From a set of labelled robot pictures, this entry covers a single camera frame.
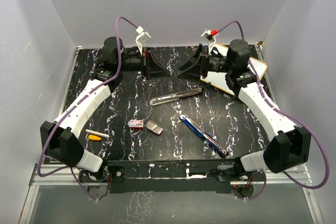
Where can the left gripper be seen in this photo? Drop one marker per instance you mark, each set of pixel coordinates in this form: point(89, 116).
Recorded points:
point(152, 68)

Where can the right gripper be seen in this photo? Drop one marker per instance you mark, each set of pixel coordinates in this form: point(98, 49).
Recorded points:
point(199, 64)

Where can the staple strip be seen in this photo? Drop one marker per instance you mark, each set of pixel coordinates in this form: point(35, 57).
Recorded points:
point(154, 127)

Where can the red staple box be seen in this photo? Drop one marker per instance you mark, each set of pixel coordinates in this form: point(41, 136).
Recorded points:
point(136, 124)

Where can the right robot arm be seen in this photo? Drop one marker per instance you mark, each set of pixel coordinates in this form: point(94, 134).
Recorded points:
point(289, 144)

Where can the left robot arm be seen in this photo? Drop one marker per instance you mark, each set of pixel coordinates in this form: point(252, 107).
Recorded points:
point(60, 138)

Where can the yellow framed whiteboard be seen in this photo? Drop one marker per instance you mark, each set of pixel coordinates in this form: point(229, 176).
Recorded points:
point(218, 79)

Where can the white marker pen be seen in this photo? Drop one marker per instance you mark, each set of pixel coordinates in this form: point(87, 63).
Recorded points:
point(97, 133)

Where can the orange marker cap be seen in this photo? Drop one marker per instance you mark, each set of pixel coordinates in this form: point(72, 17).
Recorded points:
point(94, 138)

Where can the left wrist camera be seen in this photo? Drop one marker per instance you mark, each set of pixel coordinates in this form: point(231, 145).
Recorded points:
point(142, 37)

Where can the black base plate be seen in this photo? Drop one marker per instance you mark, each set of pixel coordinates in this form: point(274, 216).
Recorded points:
point(216, 175)

